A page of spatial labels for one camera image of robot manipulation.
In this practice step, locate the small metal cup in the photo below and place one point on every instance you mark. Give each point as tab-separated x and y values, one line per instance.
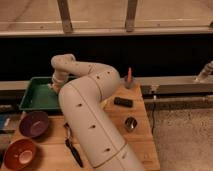
130	124

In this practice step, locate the purple bowl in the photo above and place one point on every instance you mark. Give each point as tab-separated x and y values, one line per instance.
34	124

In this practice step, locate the green plastic tray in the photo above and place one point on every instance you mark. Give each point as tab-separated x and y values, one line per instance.
39	96

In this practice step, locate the black spatula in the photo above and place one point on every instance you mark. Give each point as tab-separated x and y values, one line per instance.
70	145

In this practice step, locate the black rectangular block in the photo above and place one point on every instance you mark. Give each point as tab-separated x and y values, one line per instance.
123	102

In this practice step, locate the orange bowl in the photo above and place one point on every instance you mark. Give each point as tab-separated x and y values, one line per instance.
19	154

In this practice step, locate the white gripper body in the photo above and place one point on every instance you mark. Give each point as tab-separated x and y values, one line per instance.
57	82

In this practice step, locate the grey bracket at right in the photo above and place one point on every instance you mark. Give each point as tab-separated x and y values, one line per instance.
205	72

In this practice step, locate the blue object at left edge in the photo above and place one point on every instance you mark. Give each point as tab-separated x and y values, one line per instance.
4	120

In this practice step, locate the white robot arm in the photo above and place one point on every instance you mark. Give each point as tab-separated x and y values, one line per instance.
81	87

